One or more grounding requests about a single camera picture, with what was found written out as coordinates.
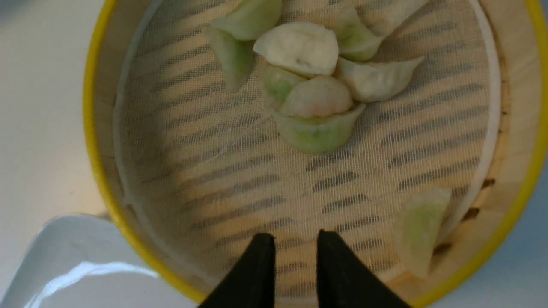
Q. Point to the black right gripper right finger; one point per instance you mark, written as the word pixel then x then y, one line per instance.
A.
pixel 343 281

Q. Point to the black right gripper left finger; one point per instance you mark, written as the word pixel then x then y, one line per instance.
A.
pixel 251 281

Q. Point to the green dumpling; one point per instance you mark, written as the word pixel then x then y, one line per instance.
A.
pixel 250 19
pixel 417 226
pixel 355 40
pixel 235 58
pixel 317 135

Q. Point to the white square plate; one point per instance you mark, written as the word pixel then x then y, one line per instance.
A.
pixel 80 261

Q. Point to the white steamer liner cloth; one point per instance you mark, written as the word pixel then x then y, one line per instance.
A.
pixel 205 169

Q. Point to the green dumpling front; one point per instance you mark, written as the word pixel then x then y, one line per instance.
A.
pixel 317 135

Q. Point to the bamboo steamer basket yellow rim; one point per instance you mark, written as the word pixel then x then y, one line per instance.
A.
pixel 519 32

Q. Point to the pink dumpling in steamer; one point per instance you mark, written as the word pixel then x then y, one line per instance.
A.
pixel 320 97

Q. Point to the white dumpling right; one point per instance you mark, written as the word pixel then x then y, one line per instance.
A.
pixel 373 82

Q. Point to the white dumpling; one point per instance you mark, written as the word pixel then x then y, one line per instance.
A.
pixel 303 48
pixel 373 82

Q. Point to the white dumpling centre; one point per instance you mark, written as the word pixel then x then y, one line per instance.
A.
pixel 303 48

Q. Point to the green dumpling back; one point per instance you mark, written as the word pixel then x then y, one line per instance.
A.
pixel 355 40

